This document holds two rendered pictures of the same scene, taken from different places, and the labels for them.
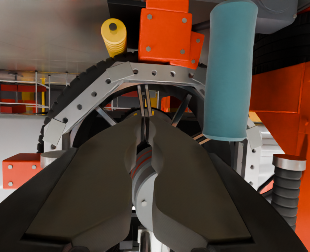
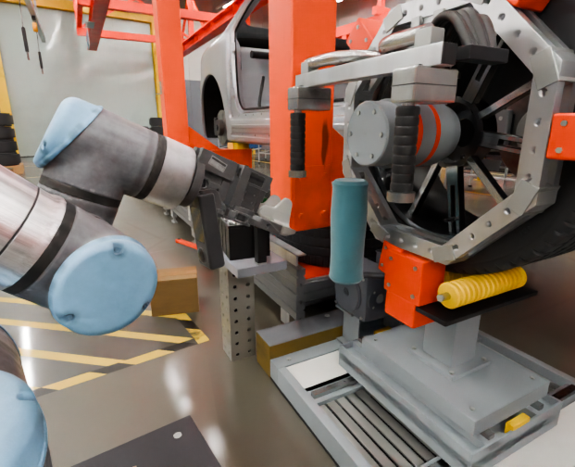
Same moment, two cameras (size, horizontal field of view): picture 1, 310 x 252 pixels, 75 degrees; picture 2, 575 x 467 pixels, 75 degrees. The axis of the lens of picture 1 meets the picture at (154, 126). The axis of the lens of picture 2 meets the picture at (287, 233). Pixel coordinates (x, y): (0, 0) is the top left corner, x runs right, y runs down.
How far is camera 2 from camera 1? 0.59 m
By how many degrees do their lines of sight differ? 58
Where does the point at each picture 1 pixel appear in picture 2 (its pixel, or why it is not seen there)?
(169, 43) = (399, 269)
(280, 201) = (296, 148)
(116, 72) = (445, 254)
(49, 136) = (529, 193)
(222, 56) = (344, 246)
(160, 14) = (404, 296)
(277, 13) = not seen: hidden behind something
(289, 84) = not seen: hidden behind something
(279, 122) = not seen: hidden behind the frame
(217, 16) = (349, 276)
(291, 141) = (337, 153)
